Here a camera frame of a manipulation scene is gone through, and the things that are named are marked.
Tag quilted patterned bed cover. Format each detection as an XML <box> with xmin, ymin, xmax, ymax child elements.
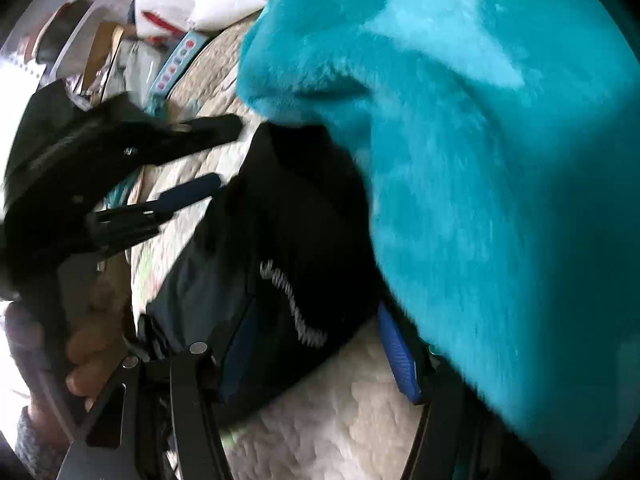
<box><xmin>125</xmin><ymin>20</ymin><xmax>431</xmax><ymax>480</ymax></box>

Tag teal fleece blanket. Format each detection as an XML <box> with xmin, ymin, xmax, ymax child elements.
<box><xmin>235</xmin><ymin>0</ymin><xmax>640</xmax><ymax>480</ymax></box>

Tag white paper bag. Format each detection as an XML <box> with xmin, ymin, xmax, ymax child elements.
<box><xmin>135</xmin><ymin>0</ymin><xmax>296</xmax><ymax>41</ymax></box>

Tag light blue flat box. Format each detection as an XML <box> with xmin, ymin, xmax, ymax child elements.
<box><xmin>150</xmin><ymin>30</ymin><xmax>208</xmax><ymax>96</ymax></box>

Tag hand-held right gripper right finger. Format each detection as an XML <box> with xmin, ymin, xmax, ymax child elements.
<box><xmin>377</xmin><ymin>302</ymin><xmax>501</xmax><ymax>480</ymax></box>

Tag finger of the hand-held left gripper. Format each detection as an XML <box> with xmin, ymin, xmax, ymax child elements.
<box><xmin>87</xmin><ymin>172</ymin><xmax>223</xmax><ymax>251</ymax></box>
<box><xmin>140</xmin><ymin>114</ymin><xmax>242</xmax><ymax>166</ymax></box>

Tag black pants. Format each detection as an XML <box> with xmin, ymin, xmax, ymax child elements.
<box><xmin>135</xmin><ymin>120</ymin><xmax>396</xmax><ymax>426</ymax></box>

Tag person's left hand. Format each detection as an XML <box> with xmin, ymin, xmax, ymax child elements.
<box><xmin>65</xmin><ymin>280</ymin><xmax>133</xmax><ymax>411</ymax></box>

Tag person's left forearm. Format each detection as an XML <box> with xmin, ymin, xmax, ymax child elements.
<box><xmin>14</xmin><ymin>405</ymin><xmax>68</xmax><ymax>480</ymax></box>

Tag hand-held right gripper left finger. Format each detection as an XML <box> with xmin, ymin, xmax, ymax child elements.
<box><xmin>60</xmin><ymin>305</ymin><xmax>261</xmax><ymax>480</ymax></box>

